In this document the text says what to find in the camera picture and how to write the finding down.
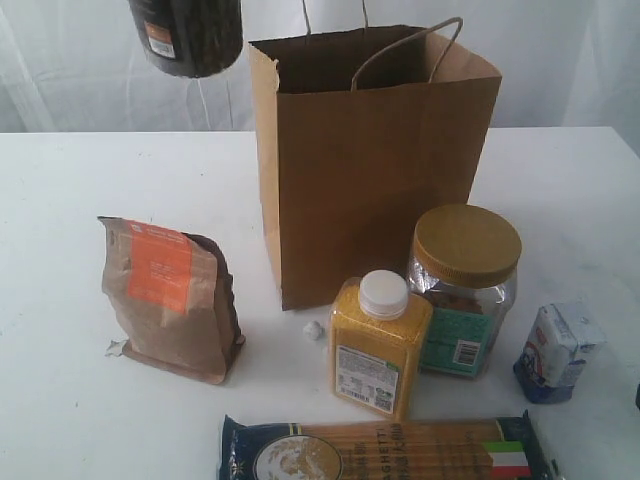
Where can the small white blue packet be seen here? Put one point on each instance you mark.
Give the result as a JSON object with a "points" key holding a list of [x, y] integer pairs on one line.
{"points": [[563, 340]]}

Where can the clear can of dark beans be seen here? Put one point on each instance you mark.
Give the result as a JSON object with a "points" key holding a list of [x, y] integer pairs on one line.
{"points": [[189, 38]]}

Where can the yellow grain bottle white cap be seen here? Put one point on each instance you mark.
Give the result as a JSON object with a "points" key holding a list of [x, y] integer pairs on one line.
{"points": [[377, 329]]}

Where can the clear jar gold lid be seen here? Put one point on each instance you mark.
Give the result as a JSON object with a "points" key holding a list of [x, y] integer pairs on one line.
{"points": [[463, 261]]}

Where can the spaghetti package dark blue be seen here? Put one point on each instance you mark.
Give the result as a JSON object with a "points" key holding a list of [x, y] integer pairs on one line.
{"points": [[494, 448]]}

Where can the brown paper shopping bag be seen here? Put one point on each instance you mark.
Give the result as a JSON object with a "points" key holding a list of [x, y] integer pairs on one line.
{"points": [[358, 134]]}

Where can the white crumpled pebble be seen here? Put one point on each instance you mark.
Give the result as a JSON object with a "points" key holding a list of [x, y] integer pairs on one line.
{"points": [[313, 331]]}

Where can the brown coffee pouch orange label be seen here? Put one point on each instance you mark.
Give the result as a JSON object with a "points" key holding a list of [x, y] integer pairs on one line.
{"points": [[172, 294]]}

